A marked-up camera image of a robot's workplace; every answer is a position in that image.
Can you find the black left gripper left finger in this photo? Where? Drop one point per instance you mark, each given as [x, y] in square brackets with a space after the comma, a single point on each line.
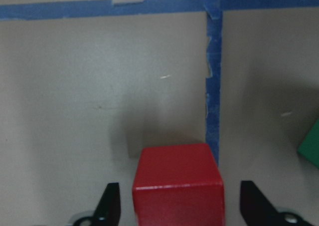
[108, 210]

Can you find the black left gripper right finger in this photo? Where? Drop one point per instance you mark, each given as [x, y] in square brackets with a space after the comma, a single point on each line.
[255, 208]

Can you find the red wooden block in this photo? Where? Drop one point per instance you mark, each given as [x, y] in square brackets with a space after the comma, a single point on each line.
[178, 185]

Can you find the green wooden block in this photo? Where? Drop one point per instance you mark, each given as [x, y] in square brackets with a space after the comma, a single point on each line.
[309, 147]

